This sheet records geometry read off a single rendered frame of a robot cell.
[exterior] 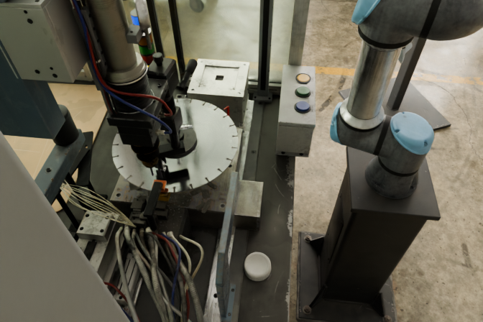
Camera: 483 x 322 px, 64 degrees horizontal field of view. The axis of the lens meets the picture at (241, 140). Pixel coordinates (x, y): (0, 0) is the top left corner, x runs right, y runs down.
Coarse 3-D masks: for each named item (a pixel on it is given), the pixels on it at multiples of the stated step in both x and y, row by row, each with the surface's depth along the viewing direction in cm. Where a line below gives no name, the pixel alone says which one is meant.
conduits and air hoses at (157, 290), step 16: (64, 192) 93; (128, 224) 90; (128, 240) 86; (176, 240) 89; (192, 240) 88; (176, 256) 86; (144, 272) 83; (160, 272) 85; (176, 272) 83; (128, 288) 86; (160, 288) 84; (192, 288) 81; (128, 304) 85; (160, 304) 81; (176, 320) 84
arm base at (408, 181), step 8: (376, 160) 115; (368, 168) 118; (376, 168) 114; (384, 168) 111; (368, 176) 117; (376, 176) 114; (384, 176) 112; (392, 176) 110; (400, 176) 109; (408, 176) 109; (416, 176) 112; (376, 184) 114; (384, 184) 112; (392, 184) 111; (400, 184) 110; (408, 184) 111; (416, 184) 114; (384, 192) 113; (392, 192) 112; (400, 192) 112; (408, 192) 113
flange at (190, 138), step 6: (180, 132) 101; (186, 132) 103; (192, 132) 103; (162, 138) 102; (168, 138) 100; (180, 138) 100; (186, 138) 102; (192, 138) 102; (186, 144) 100; (192, 144) 100; (186, 150) 99; (174, 156) 99
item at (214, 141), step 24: (192, 120) 108; (216, 120) 108; (120, 144) 102; (216, 144) 102; (120, 168) 97; (144, 168) 97; (168, 168) 96; (192, 168) 96; (216, 168) 96; (168, 192) 92
